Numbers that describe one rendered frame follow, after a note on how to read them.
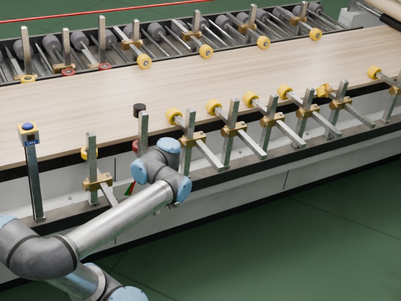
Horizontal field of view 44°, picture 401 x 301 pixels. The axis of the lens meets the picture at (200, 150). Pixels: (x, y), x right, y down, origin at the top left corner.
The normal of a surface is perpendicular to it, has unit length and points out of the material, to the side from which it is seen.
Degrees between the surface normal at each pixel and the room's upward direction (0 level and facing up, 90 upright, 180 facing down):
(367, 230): 0
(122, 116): 0
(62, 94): 0
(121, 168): 90
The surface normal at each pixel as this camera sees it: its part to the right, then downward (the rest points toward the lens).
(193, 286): 0.10, -0.79
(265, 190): 0.48, 0.57
